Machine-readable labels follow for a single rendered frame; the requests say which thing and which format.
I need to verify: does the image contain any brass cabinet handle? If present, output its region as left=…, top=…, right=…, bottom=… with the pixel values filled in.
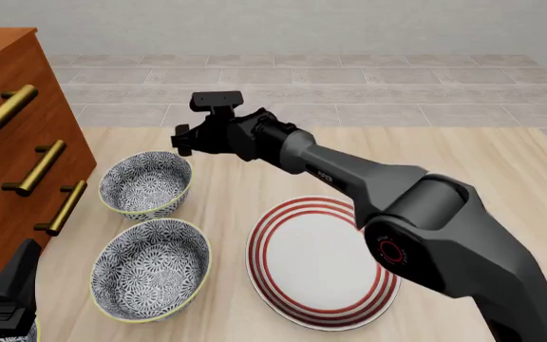
left=1, top=139, right=67, bottom=198
left=33, top=180, right=88, bottom=238
left=0, top=84, right=40, bottom=143

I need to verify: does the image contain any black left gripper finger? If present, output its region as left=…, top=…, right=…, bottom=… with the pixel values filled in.
left=0, top=237, right=43, bottom=312

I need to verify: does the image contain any patterned black and white bowl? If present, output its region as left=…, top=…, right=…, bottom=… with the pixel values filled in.
left=88, top=217, right=214, bottom=325
left=98, top=150, right=195, bottom=222
left=0, top=298, right=42, bottom=342

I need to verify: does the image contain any white plate with red rings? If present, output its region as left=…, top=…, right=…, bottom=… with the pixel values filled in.
left=245, top=194, right=403, bottom=333

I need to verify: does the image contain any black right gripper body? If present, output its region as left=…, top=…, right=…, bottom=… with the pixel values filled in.
left=170, top=112, right=237, bottom=158

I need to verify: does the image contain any red-brown wooden cabinet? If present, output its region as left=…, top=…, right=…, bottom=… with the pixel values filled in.
left=0, top=27, right=99, bottom=302

